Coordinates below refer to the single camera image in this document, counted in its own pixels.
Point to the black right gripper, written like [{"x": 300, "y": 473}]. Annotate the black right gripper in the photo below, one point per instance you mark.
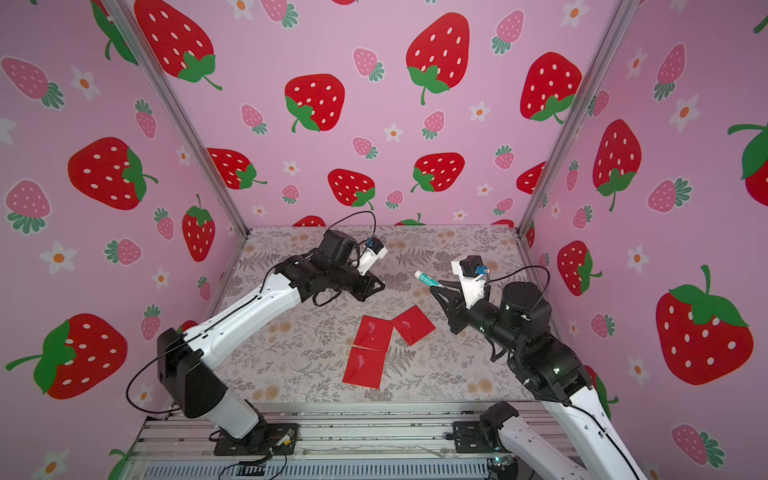
[{"x": 464, "y": 312}]

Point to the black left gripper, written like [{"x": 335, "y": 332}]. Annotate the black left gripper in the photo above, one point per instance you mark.
[{"x": 364, "y": 290}]

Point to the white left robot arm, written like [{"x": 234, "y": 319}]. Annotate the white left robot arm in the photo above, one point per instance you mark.
[{"x": 187, "y": 361}]

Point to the aluminium frame post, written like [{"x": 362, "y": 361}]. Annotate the aluminium frame post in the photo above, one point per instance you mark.
[
  {"x": 612, "y": 36},
  {"x": 127, "y": 25}
]

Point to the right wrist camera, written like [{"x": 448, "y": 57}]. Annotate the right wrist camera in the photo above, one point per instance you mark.
[{"x": 473, "y": 278}]

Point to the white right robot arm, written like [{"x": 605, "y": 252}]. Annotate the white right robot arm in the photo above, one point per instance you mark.
[{"x": 518, "y": 330}]

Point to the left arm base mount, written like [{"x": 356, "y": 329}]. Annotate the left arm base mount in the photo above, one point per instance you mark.
[{"x": 266, "y": 439}]

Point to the aluminium frame post right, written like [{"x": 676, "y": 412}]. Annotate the aluminium frame post right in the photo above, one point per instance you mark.
[{"x": 612, "y": 36}]

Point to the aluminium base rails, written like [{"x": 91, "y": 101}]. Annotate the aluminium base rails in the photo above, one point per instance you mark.
[{"x": 342, "y": 441}]

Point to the green white glue stick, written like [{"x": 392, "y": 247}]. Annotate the green white glue stick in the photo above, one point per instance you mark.
[{"x": 426, "y": 279}]

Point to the red envelope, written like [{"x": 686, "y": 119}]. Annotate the red envelope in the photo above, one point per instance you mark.
[
  {"x": 364, "y": 368},
  {"x": 374, "y": 334},
  {"x": 413, "y": 325}
]

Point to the aluminium frame post left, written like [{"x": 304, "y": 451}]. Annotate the aluminium frame post left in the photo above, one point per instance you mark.
[{"x": 127, "y": 25}]

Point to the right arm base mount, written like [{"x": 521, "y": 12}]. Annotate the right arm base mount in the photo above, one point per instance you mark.
[{"x": 499, "y": 429}]

